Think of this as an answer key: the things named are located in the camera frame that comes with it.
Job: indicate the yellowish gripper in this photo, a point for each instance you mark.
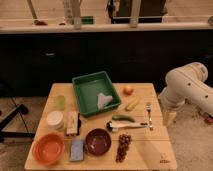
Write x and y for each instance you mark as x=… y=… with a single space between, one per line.
x=168 y=117

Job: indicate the yellow banana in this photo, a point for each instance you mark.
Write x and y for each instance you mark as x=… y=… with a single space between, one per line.
x=130 y=106

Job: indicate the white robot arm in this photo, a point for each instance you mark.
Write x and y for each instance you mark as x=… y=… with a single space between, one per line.
x=182 y=84

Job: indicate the green paper cup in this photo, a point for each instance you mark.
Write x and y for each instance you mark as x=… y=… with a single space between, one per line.
x=60 y=102

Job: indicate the silver fork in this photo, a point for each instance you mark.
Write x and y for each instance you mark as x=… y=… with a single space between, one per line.
x=148 y=109

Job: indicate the small orange fruit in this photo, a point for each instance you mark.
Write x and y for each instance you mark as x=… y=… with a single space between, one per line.
x=128 y=90

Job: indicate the dark grape bunch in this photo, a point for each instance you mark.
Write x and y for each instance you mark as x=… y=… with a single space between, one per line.
x=123 y=146

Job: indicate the green cucumber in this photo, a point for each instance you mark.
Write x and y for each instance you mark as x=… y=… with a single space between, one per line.
x=122 y=118

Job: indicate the white crumpled cloth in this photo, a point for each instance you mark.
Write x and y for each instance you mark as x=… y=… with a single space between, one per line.
x=103 y=100

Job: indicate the dark maroon bowl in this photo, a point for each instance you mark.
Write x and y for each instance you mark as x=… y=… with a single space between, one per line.
x=97 y=142

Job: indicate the green plastic tray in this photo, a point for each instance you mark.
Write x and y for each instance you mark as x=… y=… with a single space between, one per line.
x=88 y=87

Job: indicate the wooden brush block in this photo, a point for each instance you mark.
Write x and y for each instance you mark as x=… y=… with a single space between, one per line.
x=72 y=123

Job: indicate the blue sponge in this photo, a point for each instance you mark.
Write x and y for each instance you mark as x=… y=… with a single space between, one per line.
x=77 y=150

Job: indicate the white stacked cups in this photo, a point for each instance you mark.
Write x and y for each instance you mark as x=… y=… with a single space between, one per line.
x=55 y=119

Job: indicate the orange plastic bowl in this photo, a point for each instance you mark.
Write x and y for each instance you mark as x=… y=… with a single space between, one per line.
x=48 y=149

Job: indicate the black chair base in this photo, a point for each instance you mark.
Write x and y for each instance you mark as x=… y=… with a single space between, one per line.
x=7 y=125

